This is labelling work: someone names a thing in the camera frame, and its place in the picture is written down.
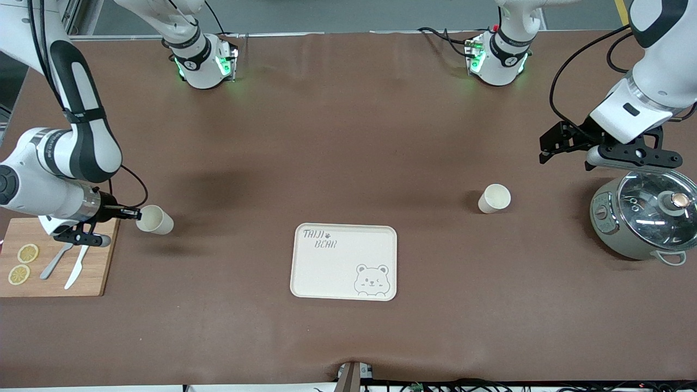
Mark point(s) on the white cup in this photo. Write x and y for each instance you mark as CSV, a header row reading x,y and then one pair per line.
x,y
158,220
495,198

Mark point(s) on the grey-green electric cooking pot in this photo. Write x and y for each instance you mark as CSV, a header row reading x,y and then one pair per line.
x,y
607,231

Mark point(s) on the black left camera bracket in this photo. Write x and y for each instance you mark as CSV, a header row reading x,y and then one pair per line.
x,y
653,158

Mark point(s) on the grey plastic knife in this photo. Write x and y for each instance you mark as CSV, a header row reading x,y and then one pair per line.
x,y
52,267

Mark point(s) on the brown table cover mat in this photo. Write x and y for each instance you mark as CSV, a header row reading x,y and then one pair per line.
x,y
348,136

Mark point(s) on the lemon slice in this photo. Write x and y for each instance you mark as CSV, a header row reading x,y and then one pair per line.
x,y
28,253
19,274

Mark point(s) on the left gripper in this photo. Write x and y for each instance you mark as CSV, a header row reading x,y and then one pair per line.
x,y
576,136

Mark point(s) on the glass pot lid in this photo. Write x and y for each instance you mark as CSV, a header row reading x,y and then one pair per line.
x,y
648,220

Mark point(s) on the wooden cutting board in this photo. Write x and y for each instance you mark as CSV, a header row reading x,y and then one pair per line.
x,y
103,272

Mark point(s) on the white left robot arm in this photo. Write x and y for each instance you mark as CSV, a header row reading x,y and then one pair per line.
x,y
670,71

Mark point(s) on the white plastic knife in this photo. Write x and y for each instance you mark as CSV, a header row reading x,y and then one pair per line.
x,y
73,275

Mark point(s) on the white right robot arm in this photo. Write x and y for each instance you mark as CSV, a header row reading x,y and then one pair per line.
x,y
32,190

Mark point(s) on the cream tray with bear print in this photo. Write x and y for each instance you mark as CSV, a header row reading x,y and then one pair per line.
x,y
337,272

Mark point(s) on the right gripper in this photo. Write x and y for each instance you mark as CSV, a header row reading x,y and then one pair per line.
x,y
107,211

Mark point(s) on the aluminium frame profile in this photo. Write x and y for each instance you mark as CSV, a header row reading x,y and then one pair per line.
x,y
73,16

